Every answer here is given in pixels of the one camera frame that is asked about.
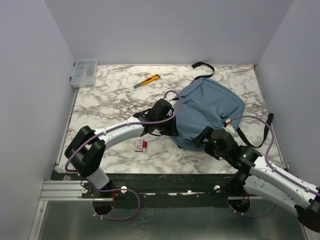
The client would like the blue backpack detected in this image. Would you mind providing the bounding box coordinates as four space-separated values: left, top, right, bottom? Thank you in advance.
170 74 255 152

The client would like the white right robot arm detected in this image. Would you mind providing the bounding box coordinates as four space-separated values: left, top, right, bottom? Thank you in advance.
192 127 320 233

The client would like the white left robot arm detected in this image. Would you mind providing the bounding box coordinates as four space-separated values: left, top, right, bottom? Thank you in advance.
64 98 178 198

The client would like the red white glue stick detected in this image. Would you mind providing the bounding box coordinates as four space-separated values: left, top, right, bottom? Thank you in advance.
142 141 148 153

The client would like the red white staples box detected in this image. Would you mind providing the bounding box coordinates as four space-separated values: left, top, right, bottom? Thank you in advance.
134 138 144 152

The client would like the yellow utility knife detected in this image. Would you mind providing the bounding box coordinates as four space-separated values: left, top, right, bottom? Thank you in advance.
133 74 161 89

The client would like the clear plastic organizer box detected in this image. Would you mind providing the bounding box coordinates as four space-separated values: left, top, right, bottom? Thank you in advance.
70 58 98 88

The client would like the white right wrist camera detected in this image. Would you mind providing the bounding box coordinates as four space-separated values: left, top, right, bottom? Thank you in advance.
222 119 236 135

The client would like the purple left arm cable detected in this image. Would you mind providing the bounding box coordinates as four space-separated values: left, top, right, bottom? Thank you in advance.
64 90 183 221

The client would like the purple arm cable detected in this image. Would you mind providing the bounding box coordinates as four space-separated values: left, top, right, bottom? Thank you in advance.
64 90 183 221
224 115 320 218

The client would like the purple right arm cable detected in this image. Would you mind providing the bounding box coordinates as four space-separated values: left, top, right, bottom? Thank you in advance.
224 115 320 218

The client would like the black mounting base plate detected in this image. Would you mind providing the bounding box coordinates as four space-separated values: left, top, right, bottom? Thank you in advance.
50 172 247 211

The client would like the aluminium rail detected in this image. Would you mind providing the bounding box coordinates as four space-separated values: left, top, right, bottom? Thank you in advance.
39 180 88 201

